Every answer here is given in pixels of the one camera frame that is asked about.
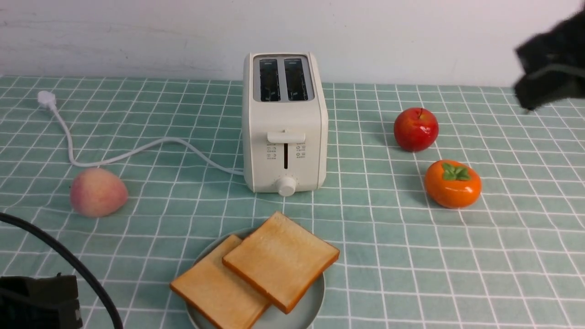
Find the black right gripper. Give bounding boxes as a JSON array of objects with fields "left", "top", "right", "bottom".
[{"left": 513, "top": 9, "right": 585, "bottom": 111}]

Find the white two-slot toaster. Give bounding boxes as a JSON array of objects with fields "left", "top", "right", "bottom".
[{"left": 241, "top": 52, "right": 330, "bottom": 196}]

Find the red apple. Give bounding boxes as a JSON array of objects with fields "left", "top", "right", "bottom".
[{"left": 394, "top": 107, "right": 439, "bottom": 153}]

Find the toast slice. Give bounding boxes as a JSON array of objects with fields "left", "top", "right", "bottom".
[
  {"left": 170, "top": 235, "right": 271, "bottom": 329},
  {"left": 222, "top": 211, "right": 340, "bottom": 314}
]

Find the white toaster power cord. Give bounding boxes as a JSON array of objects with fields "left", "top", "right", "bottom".
[{"left": 37, "top": 90, "right": 244, "bottom": 176}]

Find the green checkered tablecloth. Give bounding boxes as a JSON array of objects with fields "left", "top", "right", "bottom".
[{"left": 0, "top": 76, "right": 585, "bottom": 329}]

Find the light green round plate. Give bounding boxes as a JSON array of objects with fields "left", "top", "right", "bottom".
[{"left": 193, "top": 228, "right": 326, "bottom": 329}]

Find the pink peach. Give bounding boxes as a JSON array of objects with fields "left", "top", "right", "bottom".
[{"left": 69, "top": 167, "right": 129, "bottom": 218}]

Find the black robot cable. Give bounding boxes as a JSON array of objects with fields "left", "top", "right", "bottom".
[{"left": 0, "top": 212, "right": 124, "bottom": 329}]

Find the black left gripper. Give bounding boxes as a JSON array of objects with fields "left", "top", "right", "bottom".
[{"left": 0, "top": 274, "right": 83, "bottom": 329}]

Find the orange persimmon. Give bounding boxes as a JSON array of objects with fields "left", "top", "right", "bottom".
[{"left": 424, "top": 159, "right": 482, "bottom": 209}]

